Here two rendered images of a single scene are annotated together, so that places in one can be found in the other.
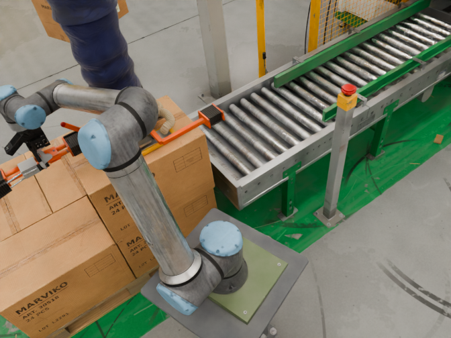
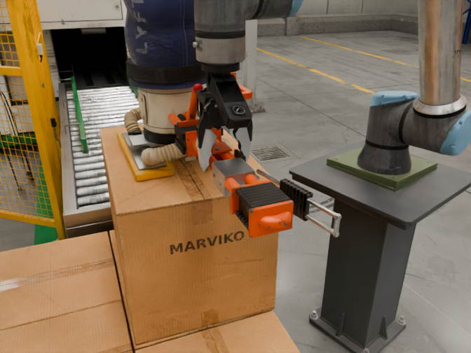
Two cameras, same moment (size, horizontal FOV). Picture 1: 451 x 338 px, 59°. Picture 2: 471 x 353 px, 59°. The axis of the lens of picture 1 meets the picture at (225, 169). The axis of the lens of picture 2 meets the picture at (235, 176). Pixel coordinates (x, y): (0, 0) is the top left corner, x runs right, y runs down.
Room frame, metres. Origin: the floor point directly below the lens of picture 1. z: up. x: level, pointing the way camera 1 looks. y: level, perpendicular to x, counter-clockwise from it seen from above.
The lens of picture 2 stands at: (1.14, 1.53, 1.41)
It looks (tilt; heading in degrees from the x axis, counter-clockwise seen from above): 26 degrees down; 277
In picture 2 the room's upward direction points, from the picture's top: straight up
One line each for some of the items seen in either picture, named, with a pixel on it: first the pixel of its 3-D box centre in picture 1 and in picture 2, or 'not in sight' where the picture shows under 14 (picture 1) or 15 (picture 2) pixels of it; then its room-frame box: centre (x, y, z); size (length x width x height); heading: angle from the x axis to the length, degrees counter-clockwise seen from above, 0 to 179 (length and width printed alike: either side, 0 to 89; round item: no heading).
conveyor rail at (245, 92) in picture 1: (313, 63); (66, 137); (2.49, -0.76, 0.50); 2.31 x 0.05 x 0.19; 119
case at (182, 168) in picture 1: (141, 166); (179, 211); (1.45, 0.43, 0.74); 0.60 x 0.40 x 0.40; 117
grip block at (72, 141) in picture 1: (76, 143); (198, 136); (1.34, 0.63, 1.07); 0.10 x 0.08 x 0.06; 29
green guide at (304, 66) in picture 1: (354, 35); (71, 106); (2.61, -1.10, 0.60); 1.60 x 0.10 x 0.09; 119
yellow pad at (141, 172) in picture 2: not in sight; (141, 147); (1.54, 0.46, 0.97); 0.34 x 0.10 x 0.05; 119
